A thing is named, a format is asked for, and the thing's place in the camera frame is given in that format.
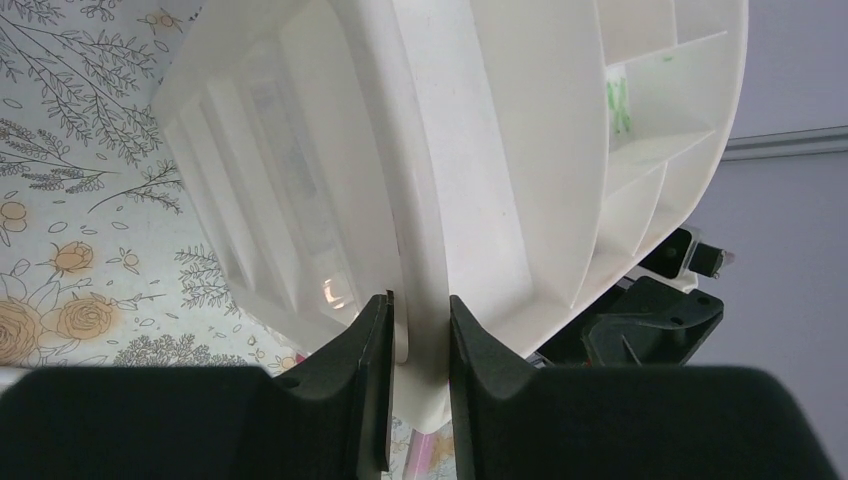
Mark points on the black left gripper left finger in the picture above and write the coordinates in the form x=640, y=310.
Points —
x=329, y=417

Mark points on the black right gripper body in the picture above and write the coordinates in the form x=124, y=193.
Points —
x=647, y=323

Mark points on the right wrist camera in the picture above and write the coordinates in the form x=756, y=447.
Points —
x=682, y=258

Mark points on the white plastic drawer organizer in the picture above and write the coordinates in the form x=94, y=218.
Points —
x=523, y=156

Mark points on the floral patterned table mat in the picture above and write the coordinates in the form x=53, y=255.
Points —
x=103, y=261

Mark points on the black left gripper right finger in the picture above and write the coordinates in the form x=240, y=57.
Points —
x=512, y=420

